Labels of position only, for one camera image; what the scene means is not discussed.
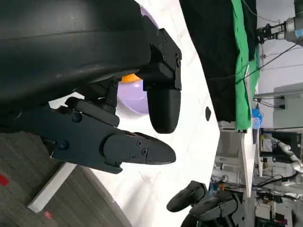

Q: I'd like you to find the blue plastic object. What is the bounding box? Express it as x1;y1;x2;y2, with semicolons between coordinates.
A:
251;105;264;130

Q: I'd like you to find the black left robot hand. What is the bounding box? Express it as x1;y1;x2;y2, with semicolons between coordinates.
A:
0;0;182;175

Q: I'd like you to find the white table frame bar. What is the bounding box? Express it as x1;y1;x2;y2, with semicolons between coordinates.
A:
27;162;78;213

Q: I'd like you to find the lilac plate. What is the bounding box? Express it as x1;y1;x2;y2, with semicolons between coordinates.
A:
117;6;161;116

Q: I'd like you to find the orange and white bread roll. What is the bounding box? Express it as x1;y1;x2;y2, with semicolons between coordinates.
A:
121;74;138;84

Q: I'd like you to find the grey machine cabinet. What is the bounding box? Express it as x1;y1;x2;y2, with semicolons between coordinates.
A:
254;82;303;130

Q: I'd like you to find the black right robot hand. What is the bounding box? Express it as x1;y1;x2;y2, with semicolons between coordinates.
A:
166;181;244;227

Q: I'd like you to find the black cloth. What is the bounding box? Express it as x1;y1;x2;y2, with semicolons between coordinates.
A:
181;0;258;122

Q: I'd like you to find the green cloth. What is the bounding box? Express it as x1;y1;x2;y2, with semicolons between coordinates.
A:
231;0;261;130

